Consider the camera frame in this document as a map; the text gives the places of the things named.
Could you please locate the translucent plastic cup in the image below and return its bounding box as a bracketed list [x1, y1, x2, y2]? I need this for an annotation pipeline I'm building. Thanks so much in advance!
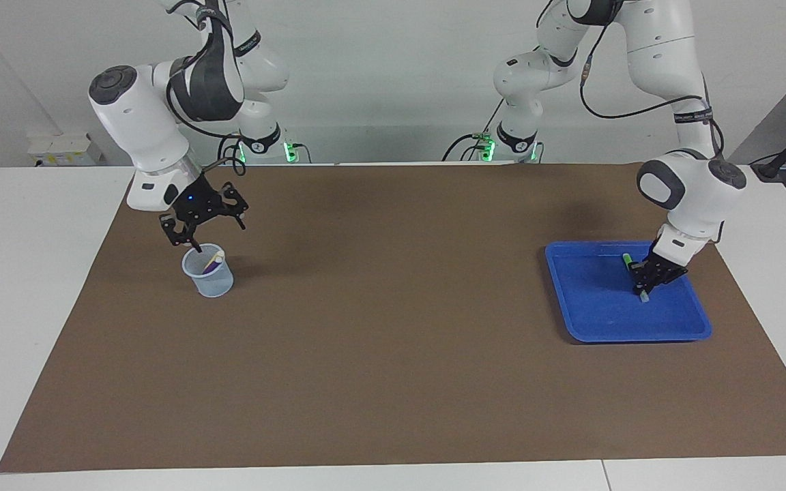
[182, 243, 235, 298]

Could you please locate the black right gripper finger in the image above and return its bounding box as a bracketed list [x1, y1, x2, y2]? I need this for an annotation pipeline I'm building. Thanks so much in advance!
[219, 182, 250, 230]
[160, 213, 204, 254]

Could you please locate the black right arm gripper cable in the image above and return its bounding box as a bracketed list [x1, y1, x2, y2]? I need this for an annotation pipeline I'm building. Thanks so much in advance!
[161, 0, 248, 178]

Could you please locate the black left base cable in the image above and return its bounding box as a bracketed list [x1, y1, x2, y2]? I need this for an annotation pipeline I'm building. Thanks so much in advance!
[442, 102, 506, 162]

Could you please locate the brown table mat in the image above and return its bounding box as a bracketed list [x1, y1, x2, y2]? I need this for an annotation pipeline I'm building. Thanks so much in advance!
[0, 164, 786, 473]

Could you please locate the black arm gripper cable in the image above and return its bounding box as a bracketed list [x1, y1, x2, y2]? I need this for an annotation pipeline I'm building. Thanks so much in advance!
[161, 0, 248, 178]
[579, 27, 726, 161]

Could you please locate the green pen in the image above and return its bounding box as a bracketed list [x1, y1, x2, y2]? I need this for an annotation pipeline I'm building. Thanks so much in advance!
[622, 253, 650, 303]

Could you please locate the blue plastic tray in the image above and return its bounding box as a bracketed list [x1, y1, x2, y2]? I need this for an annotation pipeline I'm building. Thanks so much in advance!
[545, 241, 713, 343]

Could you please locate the black left arm gripper cable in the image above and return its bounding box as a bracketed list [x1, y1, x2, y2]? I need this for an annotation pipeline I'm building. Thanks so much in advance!
[579, 27, 726, 161]

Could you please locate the white wall socket box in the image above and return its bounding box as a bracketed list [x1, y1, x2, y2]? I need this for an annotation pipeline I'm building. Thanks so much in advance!
[28, 133, 104, 166]

